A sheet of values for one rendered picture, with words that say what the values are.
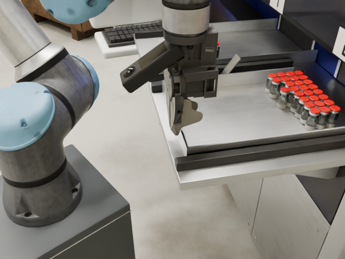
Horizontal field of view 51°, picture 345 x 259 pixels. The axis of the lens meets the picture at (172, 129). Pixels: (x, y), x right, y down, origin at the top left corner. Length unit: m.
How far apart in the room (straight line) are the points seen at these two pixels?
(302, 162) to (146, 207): 1.16
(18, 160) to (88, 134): 1.62
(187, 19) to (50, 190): 0.38
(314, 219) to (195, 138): 0.47
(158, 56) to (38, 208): 0.35
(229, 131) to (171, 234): 0.98
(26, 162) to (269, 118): 0.50
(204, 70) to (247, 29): 0.67
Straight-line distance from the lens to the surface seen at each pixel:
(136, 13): 1.52
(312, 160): 0.73
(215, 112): 0.81
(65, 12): 0.45
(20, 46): 0.72
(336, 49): 0.88
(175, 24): 0.56
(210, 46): 0.61
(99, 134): 2.23
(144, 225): 1.70
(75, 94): 0.71
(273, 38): 1.22
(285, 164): 0.70
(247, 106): 0.84
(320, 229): 1.06
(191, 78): 0.60
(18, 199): 0.71
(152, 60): 0.59
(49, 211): 0.71
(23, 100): 0.64
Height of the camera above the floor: 1.33
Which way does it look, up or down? 37 degrees down
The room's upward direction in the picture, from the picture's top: straight up
